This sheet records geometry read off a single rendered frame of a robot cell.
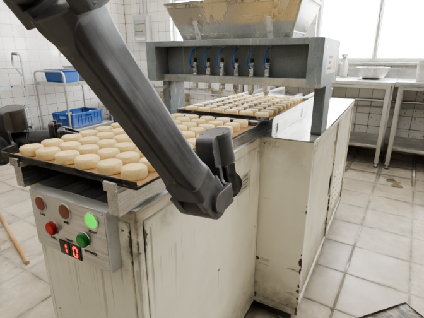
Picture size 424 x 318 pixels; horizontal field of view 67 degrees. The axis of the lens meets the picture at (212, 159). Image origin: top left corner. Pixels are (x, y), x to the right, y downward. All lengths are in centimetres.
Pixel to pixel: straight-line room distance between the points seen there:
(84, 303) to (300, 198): 78
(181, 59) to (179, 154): 101
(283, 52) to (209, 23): 31
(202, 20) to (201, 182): 94
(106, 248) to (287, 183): 75
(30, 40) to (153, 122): 477
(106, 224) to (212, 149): 26
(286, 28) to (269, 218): 71
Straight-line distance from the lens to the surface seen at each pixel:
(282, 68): 124
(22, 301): 190
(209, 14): 132
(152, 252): 71
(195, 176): 47
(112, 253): 70
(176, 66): 144
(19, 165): 82
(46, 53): 524
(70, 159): 74
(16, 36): 506
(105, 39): 37
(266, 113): 119
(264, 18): 124
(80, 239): 72
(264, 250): 139
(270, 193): 126
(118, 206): 61
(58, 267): 93
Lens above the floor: 112
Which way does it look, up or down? 18 degrees down
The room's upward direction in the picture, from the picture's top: straight up
